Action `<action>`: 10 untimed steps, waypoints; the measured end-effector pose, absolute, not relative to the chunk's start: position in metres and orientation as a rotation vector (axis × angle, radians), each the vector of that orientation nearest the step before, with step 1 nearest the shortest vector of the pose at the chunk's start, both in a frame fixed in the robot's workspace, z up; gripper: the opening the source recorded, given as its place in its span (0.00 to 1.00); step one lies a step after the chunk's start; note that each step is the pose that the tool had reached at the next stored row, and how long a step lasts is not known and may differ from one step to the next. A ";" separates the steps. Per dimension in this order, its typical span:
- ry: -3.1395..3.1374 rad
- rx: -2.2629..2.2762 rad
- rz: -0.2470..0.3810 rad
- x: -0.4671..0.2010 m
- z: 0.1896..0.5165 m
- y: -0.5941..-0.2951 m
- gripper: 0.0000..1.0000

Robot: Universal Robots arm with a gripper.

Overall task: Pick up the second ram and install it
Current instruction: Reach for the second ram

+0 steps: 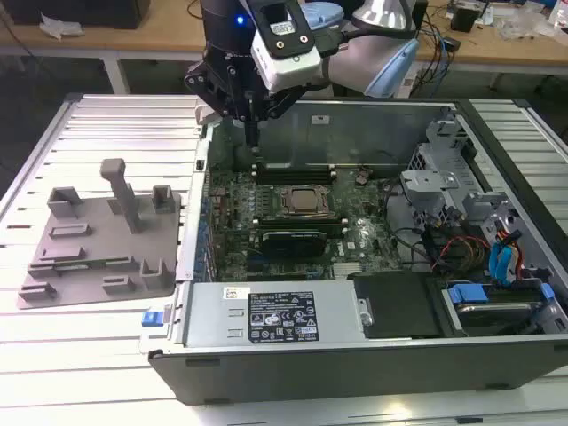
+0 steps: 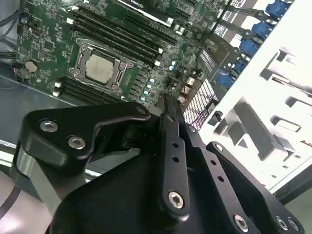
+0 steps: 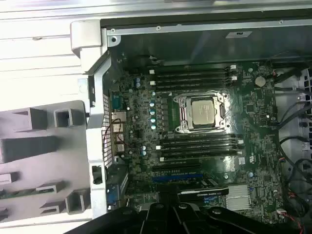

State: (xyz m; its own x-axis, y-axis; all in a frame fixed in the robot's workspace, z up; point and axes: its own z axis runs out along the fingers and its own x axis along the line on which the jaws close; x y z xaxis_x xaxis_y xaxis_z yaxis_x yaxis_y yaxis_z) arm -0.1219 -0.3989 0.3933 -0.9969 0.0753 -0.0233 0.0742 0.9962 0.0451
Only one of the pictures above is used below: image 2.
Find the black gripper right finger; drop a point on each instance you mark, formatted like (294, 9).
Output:
(217, 170)

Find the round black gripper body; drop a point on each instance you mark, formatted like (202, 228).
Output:
(117, 200)

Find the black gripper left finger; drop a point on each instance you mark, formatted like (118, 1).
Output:
(61, 126)

